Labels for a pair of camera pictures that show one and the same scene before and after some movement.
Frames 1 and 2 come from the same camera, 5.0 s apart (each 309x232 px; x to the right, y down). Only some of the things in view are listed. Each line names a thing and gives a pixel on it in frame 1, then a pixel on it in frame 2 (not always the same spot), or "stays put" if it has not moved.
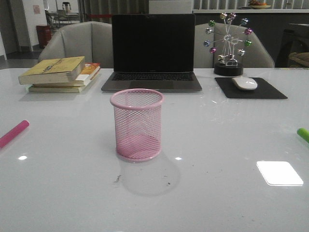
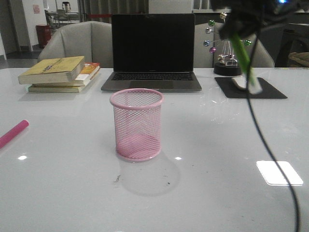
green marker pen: [303, 133] -> [243, 53]
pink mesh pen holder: [137, 119] stays put
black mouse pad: [263, 90] stays put
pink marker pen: [14, 132] stays put
